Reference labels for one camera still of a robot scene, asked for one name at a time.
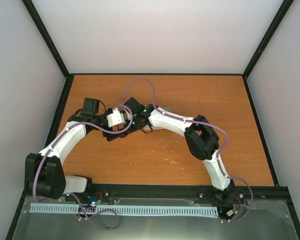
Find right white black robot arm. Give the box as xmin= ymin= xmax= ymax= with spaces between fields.
xmin=124 ymin=97 xmax=235 ymax=203

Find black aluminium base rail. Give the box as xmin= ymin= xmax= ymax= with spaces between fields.
xmin=75 ymin=183 xmax=292 ymax=206

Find pink glasses case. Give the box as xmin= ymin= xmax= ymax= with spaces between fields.
xmin=143 ymin=106 xmax=172 ymax=131

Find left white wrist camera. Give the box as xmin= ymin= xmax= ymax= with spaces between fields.
xmin=106 ymin=108 xmax=126 ymax=128

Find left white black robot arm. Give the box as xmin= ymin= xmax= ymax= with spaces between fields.
xmin=24 ymin=98 xmax=126 ymax=202

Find black frame post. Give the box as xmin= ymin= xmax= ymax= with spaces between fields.
xmin=21 ymin=0 xmax=71 ymax=79
xmin=242 ymin=0 xmax=295 ymax=79

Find left black frame post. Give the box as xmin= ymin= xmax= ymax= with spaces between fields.
xmin=21 ymin=0 xmax=71 ymax=79

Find black thin-frame sunglasses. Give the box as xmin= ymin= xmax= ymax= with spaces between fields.
xmin=112 ymin=123 xmax=128 ymax=138

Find light blue slotted cable duct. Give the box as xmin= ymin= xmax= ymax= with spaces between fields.
xmin=28 ymin=203 xmax=219 ymax=218

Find right black frame post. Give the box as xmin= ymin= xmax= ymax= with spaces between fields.
xmin=242 ymin=0 xmax=295 ymax=79

